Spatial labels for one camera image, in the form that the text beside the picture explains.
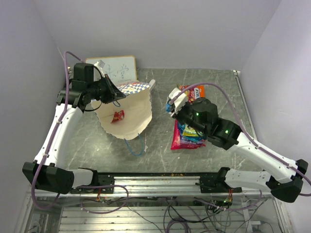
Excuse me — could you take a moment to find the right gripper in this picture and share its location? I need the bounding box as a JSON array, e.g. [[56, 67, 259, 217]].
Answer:
[[169, 101, 208, 135]]

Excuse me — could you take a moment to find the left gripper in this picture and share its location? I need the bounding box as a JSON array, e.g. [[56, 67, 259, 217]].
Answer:
[[87, 74, 126, 104]]

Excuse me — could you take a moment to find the blue M&M's bag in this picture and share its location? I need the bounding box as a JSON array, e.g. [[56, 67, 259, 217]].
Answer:
[[166, 99, 174, 115]]

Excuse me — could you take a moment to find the red Skittles bag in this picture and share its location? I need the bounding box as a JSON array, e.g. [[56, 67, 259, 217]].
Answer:
[[111, 110, 125, 123]]

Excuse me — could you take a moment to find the orange yellow snack bag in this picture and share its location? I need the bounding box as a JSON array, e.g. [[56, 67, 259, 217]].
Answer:
[[185, 85, 205, 103]]

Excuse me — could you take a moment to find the checkered paper bag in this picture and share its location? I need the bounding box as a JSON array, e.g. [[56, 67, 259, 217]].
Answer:
[[90, 81, 154, 157]]

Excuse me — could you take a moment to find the blue red snack bag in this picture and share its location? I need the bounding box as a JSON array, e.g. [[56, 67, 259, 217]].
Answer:
[[177, 123, 205, 146]]

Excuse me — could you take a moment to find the red chips bag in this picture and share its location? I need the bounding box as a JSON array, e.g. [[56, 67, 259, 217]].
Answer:
[[171, 120, 206, 150]]

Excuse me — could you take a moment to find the green Fox's candy bag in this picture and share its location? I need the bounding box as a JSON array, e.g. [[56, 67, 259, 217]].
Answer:
[[182, 124, 203, 138]]

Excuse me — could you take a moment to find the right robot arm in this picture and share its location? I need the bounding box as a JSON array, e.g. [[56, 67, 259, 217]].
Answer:
[[167, 98, 308, 203]]

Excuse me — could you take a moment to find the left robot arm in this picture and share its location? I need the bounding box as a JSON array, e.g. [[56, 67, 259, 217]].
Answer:
[[22, 63, 125, 194]]

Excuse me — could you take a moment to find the small whiteboard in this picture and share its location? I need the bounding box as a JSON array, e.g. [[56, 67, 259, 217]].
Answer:
[[86, 55, 137, 85]]

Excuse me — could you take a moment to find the white board eraser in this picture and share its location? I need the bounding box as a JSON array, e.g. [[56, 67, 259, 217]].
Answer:
[[149, 79, 156, 92]]

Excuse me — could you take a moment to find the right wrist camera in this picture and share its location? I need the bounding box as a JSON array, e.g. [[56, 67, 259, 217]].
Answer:
[[168, 87, 187, 114]]

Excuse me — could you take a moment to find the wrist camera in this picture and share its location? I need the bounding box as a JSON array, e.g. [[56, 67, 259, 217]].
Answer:
[[168, 87, 187, 114], [94, 60, 105, 81]]

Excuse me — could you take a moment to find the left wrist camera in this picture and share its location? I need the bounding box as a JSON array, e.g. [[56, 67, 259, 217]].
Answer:
[[94, 60, 105, 81]]

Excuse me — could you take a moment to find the aluminium frame rail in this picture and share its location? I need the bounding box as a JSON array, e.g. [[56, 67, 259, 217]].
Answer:
[[26, 175, 282, 197]]

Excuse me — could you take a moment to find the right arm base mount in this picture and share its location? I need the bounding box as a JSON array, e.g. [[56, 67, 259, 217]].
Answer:
[[195, 172, 242, 193]]

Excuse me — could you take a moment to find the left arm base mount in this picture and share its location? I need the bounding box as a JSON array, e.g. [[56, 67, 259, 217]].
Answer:
[[69, 173, 115, 194]]

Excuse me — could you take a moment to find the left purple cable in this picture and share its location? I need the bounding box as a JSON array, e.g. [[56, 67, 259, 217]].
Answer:
[[31, 50, 85, 210]]

